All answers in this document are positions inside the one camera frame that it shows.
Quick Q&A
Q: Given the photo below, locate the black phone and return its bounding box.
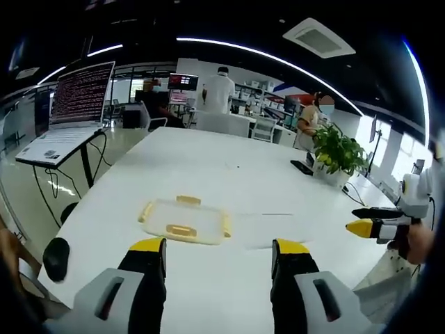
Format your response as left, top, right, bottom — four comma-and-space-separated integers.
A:
289, 159, 315, 176

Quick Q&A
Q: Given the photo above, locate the red-lit monitor screen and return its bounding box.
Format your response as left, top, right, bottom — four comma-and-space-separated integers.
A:
168, 72, 200, 93

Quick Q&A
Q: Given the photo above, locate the black cable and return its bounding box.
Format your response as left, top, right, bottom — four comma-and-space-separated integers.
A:
33, 130, 109, 229

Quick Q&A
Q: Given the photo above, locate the clear lid with yellow clips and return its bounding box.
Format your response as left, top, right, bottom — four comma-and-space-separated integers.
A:
138, 195, 232, 246

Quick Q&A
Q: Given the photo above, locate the open silver laptop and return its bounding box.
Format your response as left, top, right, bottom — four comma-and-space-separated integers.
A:
15, 61, 116, 166

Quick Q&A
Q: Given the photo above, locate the person's right hand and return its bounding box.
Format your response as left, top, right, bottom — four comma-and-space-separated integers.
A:
405, 221, 436, 266

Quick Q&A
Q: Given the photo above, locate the ceiling air conditioner vent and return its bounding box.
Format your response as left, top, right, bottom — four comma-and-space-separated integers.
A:
282, 17, 357, 60

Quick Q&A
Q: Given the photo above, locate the ceiling light strip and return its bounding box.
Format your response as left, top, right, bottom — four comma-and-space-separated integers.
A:
175, 36, 364, 116

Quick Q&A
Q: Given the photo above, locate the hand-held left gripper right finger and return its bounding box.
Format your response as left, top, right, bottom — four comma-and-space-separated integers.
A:
270, 238, 387, 334

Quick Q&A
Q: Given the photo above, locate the black computer mouse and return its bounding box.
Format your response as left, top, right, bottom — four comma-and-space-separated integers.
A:
42, 237, 71, 283

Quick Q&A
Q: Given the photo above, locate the white perforated chair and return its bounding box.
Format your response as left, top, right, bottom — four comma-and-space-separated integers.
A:
352, 249, 424, 325

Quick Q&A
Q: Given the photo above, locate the black-legged laptop stand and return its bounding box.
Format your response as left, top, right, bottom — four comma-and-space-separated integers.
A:
33, 130, 109, 191

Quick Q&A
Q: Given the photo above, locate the green potted plant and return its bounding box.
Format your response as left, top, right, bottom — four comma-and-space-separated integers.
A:
310, 122, 370, 188

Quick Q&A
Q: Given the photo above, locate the white office chair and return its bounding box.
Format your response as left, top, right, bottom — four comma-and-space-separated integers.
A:
250, 116, 278, 143

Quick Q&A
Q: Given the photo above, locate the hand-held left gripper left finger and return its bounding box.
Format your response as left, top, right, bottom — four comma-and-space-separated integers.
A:
74, 236, 168, 334

